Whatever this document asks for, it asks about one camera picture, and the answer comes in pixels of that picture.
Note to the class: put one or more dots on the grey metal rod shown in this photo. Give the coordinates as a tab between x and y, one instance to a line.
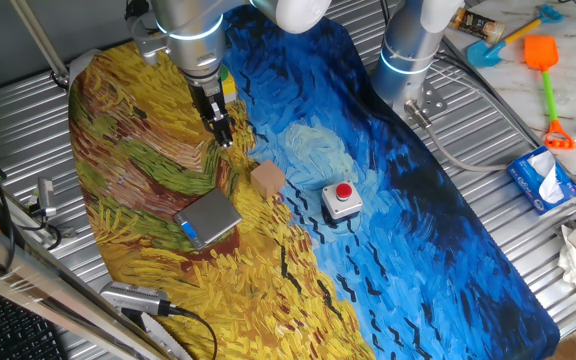
38	37

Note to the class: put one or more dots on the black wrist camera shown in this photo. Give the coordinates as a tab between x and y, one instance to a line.
137	9

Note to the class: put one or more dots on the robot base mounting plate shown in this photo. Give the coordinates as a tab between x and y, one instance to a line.
435	102

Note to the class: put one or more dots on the silver digital pocket scale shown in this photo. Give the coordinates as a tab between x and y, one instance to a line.
210	215

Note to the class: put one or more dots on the yellow box green push button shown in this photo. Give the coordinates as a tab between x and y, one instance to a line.
229	87

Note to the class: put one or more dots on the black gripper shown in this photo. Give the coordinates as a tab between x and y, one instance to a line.
199	102

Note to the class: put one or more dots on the grey box red push button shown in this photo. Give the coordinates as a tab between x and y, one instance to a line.
340	200

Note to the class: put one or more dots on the blue tissue box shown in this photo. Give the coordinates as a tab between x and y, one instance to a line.
528	180

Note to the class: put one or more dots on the silver ribbed camera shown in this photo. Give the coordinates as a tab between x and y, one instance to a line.
133	297

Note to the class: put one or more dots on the white serrated bracket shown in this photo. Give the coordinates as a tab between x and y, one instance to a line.
165	342

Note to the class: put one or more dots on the aluminium frame bar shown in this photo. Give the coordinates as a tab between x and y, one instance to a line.
43	285

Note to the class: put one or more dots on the wooden cube block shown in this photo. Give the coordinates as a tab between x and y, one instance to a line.
267	180

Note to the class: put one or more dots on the brown labelled bottle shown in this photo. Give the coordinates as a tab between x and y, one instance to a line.
478	25

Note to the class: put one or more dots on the black keyboard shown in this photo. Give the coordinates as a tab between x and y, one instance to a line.
18	335

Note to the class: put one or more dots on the metal wrist camera bracket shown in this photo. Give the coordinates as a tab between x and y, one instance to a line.
145	47

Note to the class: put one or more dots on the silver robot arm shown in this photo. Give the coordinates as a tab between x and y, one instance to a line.
193	25

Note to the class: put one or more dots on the painted blue yellow cloth mat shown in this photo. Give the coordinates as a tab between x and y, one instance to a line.
418	250

